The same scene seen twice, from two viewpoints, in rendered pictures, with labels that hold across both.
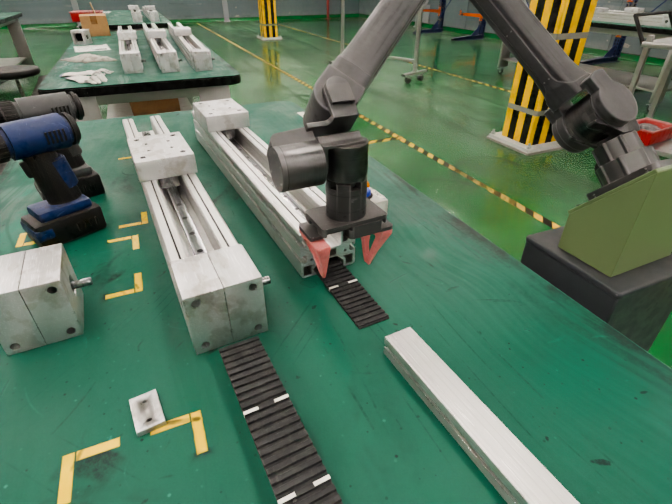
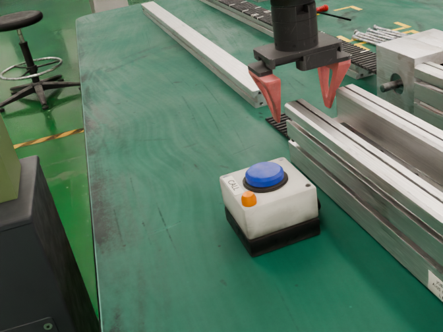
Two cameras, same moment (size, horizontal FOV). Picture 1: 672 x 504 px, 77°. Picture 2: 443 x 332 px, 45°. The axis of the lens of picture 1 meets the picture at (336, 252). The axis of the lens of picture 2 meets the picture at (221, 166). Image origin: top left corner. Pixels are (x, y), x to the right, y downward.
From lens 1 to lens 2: 1.22 m
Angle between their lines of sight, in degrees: 117
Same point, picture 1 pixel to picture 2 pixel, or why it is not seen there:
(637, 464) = (160, 83)
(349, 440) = (306, 73)
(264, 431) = (353, 48)
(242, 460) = not seen: hidden behind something
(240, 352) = not seen: hidden behind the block
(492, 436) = (230, 63)
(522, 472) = (225, 58)
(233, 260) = (411, 48)
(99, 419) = not seen: outside the picture
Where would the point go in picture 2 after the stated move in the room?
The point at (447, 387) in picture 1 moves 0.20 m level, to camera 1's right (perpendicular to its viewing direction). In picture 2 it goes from (243, 72) to (138, 83)
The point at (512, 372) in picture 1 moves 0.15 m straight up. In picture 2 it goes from (189, 103) to (172, 19)
